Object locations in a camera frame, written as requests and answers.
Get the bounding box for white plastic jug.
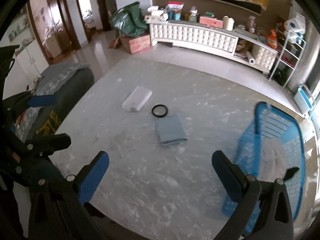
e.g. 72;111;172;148
223;16;235;31

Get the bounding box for brown door frame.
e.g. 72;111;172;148
72;0;112;43

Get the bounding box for blue folded cloth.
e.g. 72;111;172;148
154;114;187;147

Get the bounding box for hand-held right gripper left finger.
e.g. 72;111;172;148
27;151;110;240

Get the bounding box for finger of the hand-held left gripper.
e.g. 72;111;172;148
12;133;72;161
0;45;57;120

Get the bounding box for green woven bag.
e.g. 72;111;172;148
110;2;148;38

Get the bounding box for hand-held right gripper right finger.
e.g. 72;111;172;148
200;151;294;240

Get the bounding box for black ring lid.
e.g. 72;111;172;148
151;104;169;118

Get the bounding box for dark covered chair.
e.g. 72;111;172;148
14;64;95;144

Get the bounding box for black television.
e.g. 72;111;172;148
186;0;262;15

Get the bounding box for white folded cloth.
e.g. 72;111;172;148
122;86;153;113

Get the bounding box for grey quilted cushion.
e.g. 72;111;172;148
31;63;91;98

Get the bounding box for white side cabinet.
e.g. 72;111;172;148
0;12;48;94

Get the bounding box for red printed cardboard box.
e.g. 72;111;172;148
121;33;151;54

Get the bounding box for clear snack bag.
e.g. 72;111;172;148
247;16;257;34

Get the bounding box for white towel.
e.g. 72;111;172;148
259;140;290;180

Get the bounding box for brown wooden door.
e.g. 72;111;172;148
27;0;81;65

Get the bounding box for white metal rack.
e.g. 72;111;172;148
268;23;307;88

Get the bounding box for white plastic bags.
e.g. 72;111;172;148
284;15;306;43

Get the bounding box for blue and white bucket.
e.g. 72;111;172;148
293;84;316;116

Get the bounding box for white tufted TV cabinet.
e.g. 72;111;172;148
147;19;279;74

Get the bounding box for blue plastic basket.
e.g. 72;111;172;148
221;101;307;236

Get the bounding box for orange packet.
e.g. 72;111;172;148
267;29;278;48

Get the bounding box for pink drawer box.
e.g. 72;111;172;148
199;16;224;29

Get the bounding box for red topped box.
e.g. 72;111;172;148
167;1;184;12

